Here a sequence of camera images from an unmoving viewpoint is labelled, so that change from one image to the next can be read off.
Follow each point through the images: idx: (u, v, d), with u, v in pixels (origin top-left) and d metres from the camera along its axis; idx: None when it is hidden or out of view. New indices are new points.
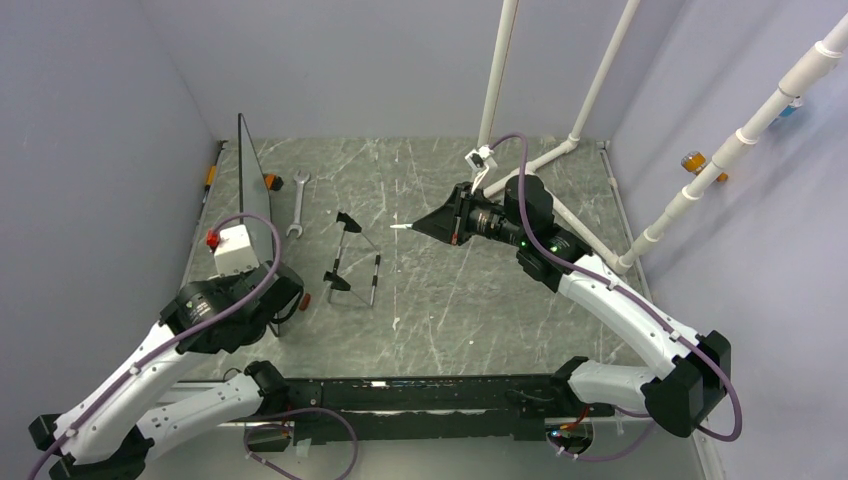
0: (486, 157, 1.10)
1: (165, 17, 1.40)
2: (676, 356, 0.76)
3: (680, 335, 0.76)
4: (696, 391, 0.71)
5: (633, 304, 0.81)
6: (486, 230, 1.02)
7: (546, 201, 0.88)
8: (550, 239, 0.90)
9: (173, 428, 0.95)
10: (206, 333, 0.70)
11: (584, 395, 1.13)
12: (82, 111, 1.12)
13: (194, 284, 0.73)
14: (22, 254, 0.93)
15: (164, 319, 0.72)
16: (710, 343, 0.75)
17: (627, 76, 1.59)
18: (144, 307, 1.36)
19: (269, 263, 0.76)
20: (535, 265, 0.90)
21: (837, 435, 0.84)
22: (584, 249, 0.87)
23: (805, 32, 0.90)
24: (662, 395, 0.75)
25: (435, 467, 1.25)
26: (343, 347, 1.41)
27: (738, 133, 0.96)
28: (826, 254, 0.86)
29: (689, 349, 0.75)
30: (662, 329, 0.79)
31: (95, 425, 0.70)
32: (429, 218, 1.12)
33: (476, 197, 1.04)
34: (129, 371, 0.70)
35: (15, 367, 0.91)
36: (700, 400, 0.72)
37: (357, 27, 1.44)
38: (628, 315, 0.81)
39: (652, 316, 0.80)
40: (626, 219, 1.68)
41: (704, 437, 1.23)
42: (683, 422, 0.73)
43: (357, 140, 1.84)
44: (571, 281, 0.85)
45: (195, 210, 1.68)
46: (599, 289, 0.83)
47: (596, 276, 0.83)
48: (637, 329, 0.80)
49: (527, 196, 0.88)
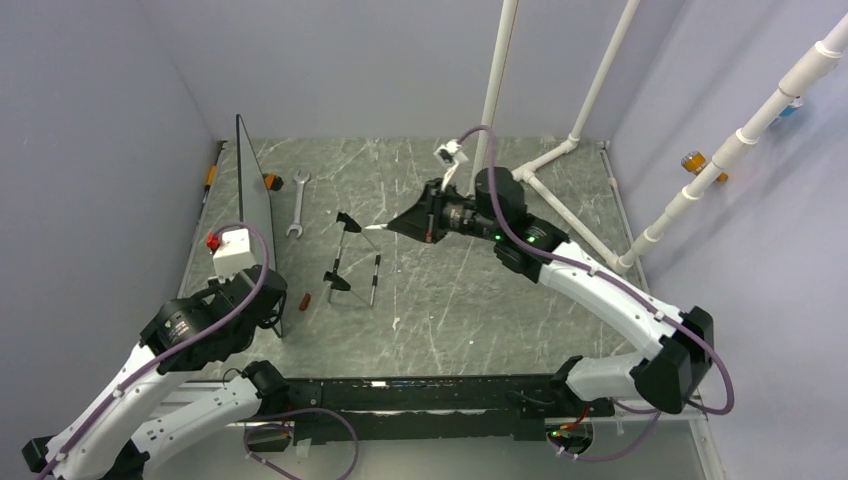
0: (454, 151, 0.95)
1: (165, 17, 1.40)
2: (662, 335, 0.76)
3: (664, 314, 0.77)
4: (683, 366, 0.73)
5: (616, 289, 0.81)
6: (459, 227, 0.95)
7: (518, 193, 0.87)
8: (525, 232, 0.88)
9: (169, 439, 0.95)
10: (186, 352, 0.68)
11: (585, 392, 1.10)
12: (83, 112, 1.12)
13: (173, 302, 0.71)
14: (23, 254, 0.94)
15: (143, 340, 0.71)
16: (694, 320, 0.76)
17: (627, 76, 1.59)
18: (144, 307, 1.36)
19: (249, 271, 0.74)
20: (512, 259, 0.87)
21: (837, 436, 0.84)
22: (561, 237, 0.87)
23: (804, 32, 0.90)
24: (650, 375, 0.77)
25: (435, 467, 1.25)
26: (343, 348, 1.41)
27: (738, 133, 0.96)
28: (826, 255, 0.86)
29: (674, 327, 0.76)
30: (646, 310, 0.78)
31: (84, 448, 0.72)
32: (401, 216, 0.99)
33: (449, 194, 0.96)
34: (112, 394, 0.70)
35: (15, 367, 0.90)
36: (687, 375, 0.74)
37: (357, 27, 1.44)
38: (616, 303, 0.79)
39: (634, 297, 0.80)
40: (626, 219, 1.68)
41: (704, 437, 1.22)
42: (673, 399, 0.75)
43: (357, 140, 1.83)
44: (553, 271, 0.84)
45: (195, 210, 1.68)
46: (581, 276, 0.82)
47: (575, 264, 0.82)
48: (622, 312, 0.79)
49: (498, 187, 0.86)
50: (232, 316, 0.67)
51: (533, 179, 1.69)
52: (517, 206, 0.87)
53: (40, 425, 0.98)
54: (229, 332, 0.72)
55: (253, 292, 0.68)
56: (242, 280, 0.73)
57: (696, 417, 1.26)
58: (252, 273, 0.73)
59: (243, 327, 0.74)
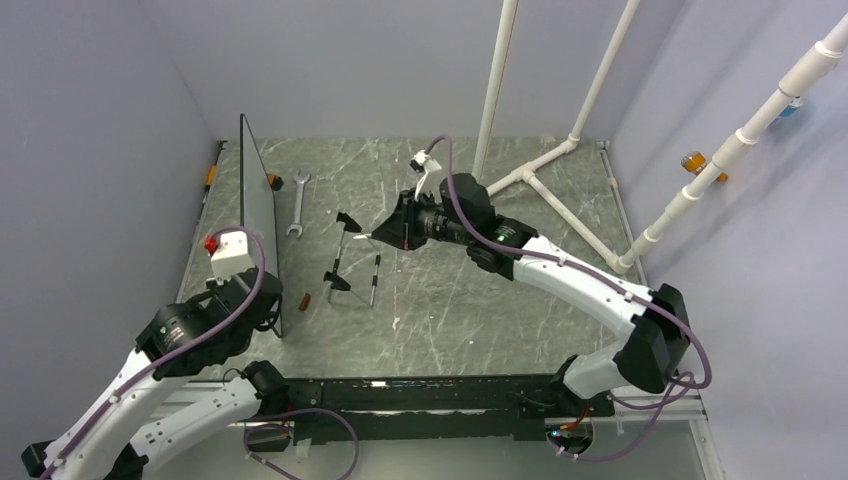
0: (424, 161, 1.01)
1: (165, 17, 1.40)
2: (633, 315, 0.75)
3: (632, 294, 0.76)
4: (659, 344, 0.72)
5: (585, 276, 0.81)
6: (434, 232, 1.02)
7: (479, 193, 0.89)
8: (494, 231, 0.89)
9: (167, 442, 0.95)
10: (182, 358, 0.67)
11: (587, 391, 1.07)
12: (83, 112, 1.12)
13: (169, 307, 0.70)
14: (23, 254, 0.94)
15: (139, 346, 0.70)
16: (662, 296, 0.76)
17: (627, 76, 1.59)
18: (144, 307, 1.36)
19: (244, 275, 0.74)
20: (484, 258, 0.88)
21: (837, 435, 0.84)
22: (530, 232, 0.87)
23: (804, 31, 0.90)
24: (631, 359, 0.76)
25: (435, 467, 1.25)
26: (343, 347, 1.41)
27: (738, 134, 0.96)
28: (825, 255, 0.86)
29: (644, 305, 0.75)
30: (616, 292, 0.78)
31: (82, 453, 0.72)
32: (383, 225, 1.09)
33: (422, 201, 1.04)
34: (109, 400, 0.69)
35: (15, 367, 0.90)
36: (664, 352, 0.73)
37: (357, 28, 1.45)
38: (587, 288, 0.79)
39: (604, 282, 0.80)
40: (626, 219, 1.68)
41: (704, 437, 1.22)
42: (656, 380, 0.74)
43: (357, 140, 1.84)
44: (523, 265, 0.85)
45: (195, 210, 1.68)
46: (551, 267, 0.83)
47: (544, 256, 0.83)
48: (593, 298, 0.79)
49: (458, 190, 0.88)
50: (229, 322, 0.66)
51: (533, 179, 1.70)
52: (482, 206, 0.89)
53: (41, 425, 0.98)
54: (225, 336, 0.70)
55: (250, 297, 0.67)
56: (239, 285, 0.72)
57: (696, 417, 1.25)
58: (248, 277, 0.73)
59: (240, 331, 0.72)
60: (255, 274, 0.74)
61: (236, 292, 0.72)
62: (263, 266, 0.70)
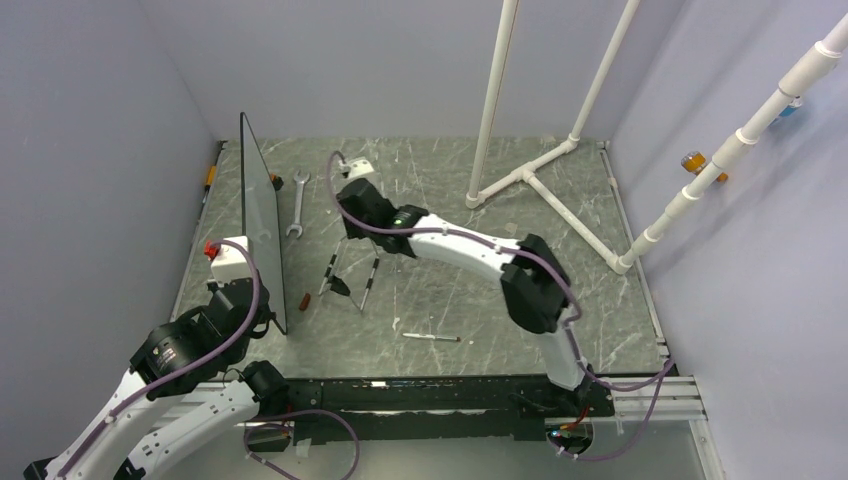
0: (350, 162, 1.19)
1: (166, 18, 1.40)
2: (503, 263, 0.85)
3: (502, 247, 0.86)
4: (527, 283, 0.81)
5: (461, 237, 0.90)
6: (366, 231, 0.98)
7: (367, 189, 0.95)
8: (394, 218, 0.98)
9: (164, 453, 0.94)
10: (175, 381, 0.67)
11: (574, 378, 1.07)
12: (84, 115, 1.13)
13: (163, 327, 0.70)
14: (23, 255, 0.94)
15: (133, 366, 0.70)
16: (528, 245, 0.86)
17: (627, 76, 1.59)
18: (144, 307, 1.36)
19: (228, 287, 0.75)
20: (388, 242, 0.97)
21: (836, 435, 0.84)
22: (422, 212, 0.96)
23: (802, 32, 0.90)
24: (510, 304, 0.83)
25: (436, 467, 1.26)
26: (343, 348, 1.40)
27: (739, 134, 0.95)
28: (827, 256, 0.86)
29: (513, 254, 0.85)
30: (489, 248, 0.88)
31: (82, 470, 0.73)
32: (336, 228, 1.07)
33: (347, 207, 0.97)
34: (104, 420, 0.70)
35: (16, 367, 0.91)
36: (537, 292, 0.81)
37: (356, 27, 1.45)
38: (467, 251, 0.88)
39: (479, 241, 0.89)
40: (626, 219, 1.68)
41: (704, 437, 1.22)
42: (539, 318, 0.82)
43: (357, 140, 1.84)
44: (417, 241, 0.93)
45: (196, 211, 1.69)
46: (438, 238, 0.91)
47: (430, 229, 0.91)
48: (471, 255, 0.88)
49: (348, 194, 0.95)
50: (229, 344, 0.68)
51: (533, 179, 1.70)
52: (374, 199, 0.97)
53: (42, 426, 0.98)
54: (218, 356, 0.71)
55: (249, 317, 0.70)
56: (223, 302, 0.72)
57: (696, 417, 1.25)
58: (229, 292, 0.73)
59: (232, 348, 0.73)
60: (241, 290, 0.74)
61: (220, 309, 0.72)
62: (256, 284, 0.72)
